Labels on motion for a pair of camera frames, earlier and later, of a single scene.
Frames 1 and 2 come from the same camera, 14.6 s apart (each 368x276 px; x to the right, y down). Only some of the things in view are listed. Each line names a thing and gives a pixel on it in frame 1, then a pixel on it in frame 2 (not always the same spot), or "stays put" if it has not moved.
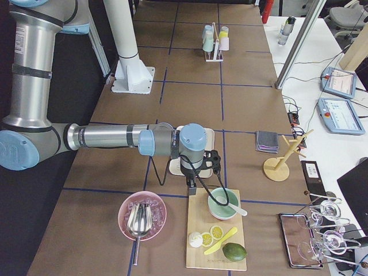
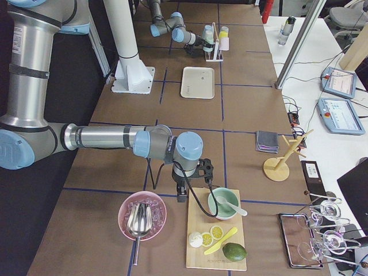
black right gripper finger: x=192 y=190 → x=181 y=198
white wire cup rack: x=216 y=50 stays put
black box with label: x=314 y=181 stays put
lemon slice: x=216 y=232 stays put
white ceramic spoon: x=223 y=200 stays put
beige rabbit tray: x=175 y=168 → x=198 y=83
